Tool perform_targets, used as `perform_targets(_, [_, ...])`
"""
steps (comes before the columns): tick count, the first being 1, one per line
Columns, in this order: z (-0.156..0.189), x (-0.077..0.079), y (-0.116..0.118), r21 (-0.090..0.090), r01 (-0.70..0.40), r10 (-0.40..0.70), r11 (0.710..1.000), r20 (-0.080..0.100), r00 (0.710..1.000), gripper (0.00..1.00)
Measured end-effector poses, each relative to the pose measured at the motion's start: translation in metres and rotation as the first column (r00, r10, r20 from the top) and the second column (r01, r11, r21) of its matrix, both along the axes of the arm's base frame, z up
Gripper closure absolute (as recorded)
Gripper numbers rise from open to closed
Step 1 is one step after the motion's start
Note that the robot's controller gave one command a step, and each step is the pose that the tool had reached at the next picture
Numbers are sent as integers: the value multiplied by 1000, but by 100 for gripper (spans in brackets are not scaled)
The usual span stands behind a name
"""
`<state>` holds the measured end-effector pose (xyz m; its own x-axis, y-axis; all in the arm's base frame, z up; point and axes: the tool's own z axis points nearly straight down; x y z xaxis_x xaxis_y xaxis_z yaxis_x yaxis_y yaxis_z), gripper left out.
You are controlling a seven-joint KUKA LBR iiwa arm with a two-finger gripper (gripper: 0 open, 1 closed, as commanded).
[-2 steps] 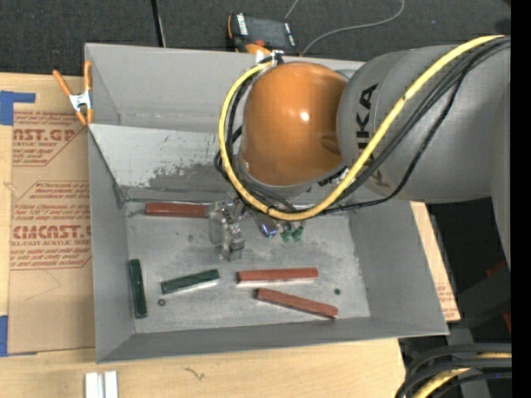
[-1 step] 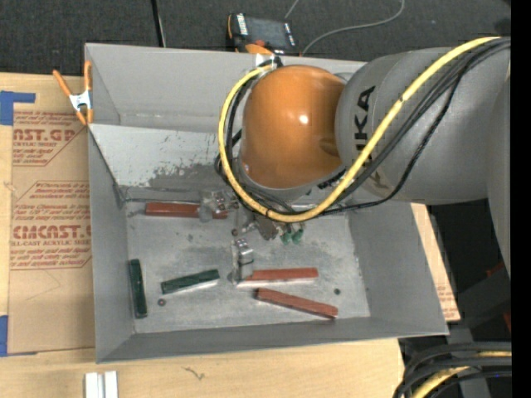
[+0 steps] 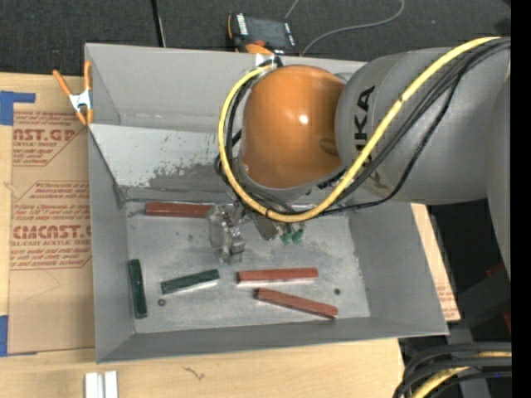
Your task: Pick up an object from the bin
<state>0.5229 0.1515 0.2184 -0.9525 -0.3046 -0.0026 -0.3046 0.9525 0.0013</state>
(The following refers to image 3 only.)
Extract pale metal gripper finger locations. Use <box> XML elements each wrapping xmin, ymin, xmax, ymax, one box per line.
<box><xmin>207</xmin><ymin>206</ymin><xmax>229</xmax><ymax>261</ymax></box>
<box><xmin>225</xmin><ymin>226</ymin><xmax>247</xmax><ymax>265</ymax></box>

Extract red-brown flat block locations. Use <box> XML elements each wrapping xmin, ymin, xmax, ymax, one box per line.
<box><xmin>253</xmin><ymin>287</ymin><xmax>339</xmax><ymax>320</ymax></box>
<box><xmin>144</xmin><ymin>201</ymin><xmax>215</xmax><ymax>219</ymax></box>
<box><xmin>236</xmin><ymin>267</ymin><xmax>320</xmax><ymax>288</ymax></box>

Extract dark green flat block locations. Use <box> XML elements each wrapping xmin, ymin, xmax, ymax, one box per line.
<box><xmin>159</xmin><ymin>268</ymin><xmax>222</xmax><ymax>296</ymax></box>
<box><xmin>128</xmin><ymin>258</ymin><xmax>149</xmax><ymax>320</ymax></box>

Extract grey metal bin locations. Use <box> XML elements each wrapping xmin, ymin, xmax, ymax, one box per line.
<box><xmin>84</xmin><ymin>42</ymin><xmax>451</xmax><ymax>365</ymax></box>

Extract brown cardboard board red print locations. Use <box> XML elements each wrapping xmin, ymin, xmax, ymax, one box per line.
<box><xmin>0</xmin><ymin>71</ymin><xmax>462</xmax><ymax>358</ymax></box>

